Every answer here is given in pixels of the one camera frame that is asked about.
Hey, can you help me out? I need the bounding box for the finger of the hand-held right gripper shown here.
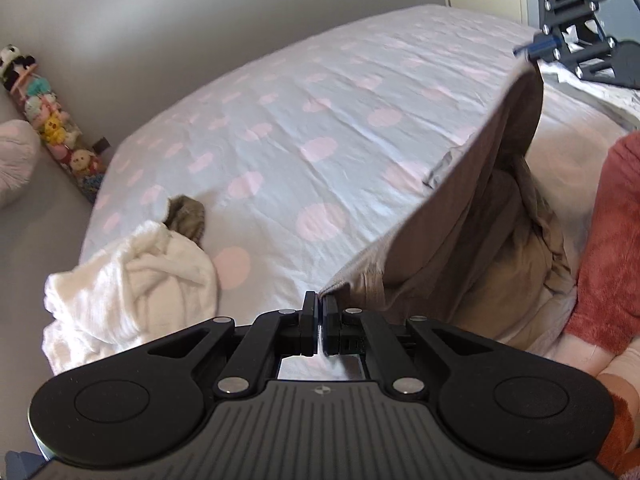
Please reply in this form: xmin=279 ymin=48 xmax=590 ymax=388
xmin=514 ymin=0 xmax=617 ymax=58
xmin=555 ymin=39 xmax=640 ymax=90

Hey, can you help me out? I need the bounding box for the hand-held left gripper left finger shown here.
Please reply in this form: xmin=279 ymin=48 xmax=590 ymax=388
xmin=132 ymin=291 xmax=319 ymax=401

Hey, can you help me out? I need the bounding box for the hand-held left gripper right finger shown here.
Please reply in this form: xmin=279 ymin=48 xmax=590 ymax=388
xmin=322 ymin=296 xmax=506 ymax=401

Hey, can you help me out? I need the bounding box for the taupe long-sleeve shirt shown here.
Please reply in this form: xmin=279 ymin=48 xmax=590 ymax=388
xmin=317 ymin=62 xmax=583 ymax=356

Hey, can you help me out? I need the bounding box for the olive striped garment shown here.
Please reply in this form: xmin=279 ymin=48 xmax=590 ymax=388
xmin=165 ymin=196 xmax=207 ymax=248

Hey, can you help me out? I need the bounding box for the white terry garment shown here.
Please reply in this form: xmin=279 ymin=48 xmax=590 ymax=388
xmin=42 ymin=220 xmax=221 ymax=376

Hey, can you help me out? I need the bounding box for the bed with pink-dotted sheet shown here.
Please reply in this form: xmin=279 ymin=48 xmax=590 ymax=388
xmin=50 ymin=4 xmax=640 ymax=381

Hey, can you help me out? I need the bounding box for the person's left leg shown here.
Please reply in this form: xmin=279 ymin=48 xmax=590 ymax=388
xmin=594 ymin=342 xmax=640 ymax=477

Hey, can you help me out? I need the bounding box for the clear tube of plush toys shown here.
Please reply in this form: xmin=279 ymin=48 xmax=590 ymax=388
xmin=5 ymin=62 xmax=108 ymax=206

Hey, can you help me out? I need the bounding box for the rolled pink-dotted duvet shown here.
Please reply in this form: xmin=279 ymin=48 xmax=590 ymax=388
xmin=0 ymin=120 xmax=42 ymax=208

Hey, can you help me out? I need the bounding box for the panda plush toy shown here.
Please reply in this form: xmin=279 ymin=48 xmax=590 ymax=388
xmin=0 ymin=45 xmax=37 ymax=92

